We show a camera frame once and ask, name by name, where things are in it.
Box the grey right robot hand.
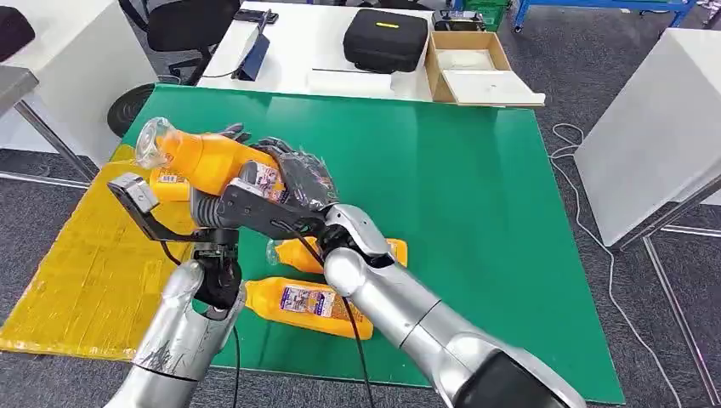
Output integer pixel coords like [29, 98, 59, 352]
[247, 136, 340, 214]

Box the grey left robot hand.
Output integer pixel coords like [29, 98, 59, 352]
[216, 122, 267, 199]

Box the orange drink bottle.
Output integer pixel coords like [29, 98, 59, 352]
[149, 167, 193, 202]
[265, 236, 408, 276]
[134, 116, 288, 204]
[243, 275, 375, 342]

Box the tablet with dark blue cover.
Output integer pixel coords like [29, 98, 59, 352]
[230, 11, 271, 82]

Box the black phone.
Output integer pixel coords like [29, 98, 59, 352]
[233, 8, 280, 25]

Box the black office chair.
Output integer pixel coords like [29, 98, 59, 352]
[106, 0, 243, 139]

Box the green table mat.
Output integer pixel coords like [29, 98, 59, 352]
[121, 84, 627, 405]

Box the black carrying case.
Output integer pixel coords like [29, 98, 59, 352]
[342, 8, 430, 74]

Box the cardboard box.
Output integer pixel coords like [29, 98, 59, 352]
[423, 31, 514, 106]

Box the white cabinet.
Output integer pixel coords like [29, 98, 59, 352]
[0, 0, 159, 170]

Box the white foam pad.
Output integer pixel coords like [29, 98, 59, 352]
[436, 49, 498, 71]

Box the yellow sheet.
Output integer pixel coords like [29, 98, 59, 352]
[0, 143, 198, 363]

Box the white flat board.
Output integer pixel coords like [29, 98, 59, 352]
[441, 68, 547, 108]

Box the grey metal table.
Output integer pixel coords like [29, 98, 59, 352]
[0, 66, 99, 190]

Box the black cushion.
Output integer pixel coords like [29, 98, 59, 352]
[0, 5, 36, 63]

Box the green crate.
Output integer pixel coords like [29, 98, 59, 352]
[462, 0, 511, 32]

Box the white side table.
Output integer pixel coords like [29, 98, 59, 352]
[573, 28, 721, 406]

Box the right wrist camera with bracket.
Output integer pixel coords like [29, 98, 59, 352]
[216, 178, 329, 242]

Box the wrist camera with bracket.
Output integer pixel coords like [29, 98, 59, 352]
[106, 171, 226, 244]
[216, 178, 329, 242]

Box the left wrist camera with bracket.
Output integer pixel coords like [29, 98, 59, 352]
[106, 171, 226, 244]

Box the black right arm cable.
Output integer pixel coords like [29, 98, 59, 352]
[281, 222, 378, 408]

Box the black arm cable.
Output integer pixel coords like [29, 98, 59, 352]
[281, 222, 378, 408]
[159, 241, 243, 408]

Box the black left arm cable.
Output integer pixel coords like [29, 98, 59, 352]
[159, 241, 243, 408]

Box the blue metal table frame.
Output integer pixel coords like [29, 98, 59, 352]
[511, 0, 700, 32]

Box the white floor cable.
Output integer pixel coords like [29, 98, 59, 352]
[547, 122, 684, 408]

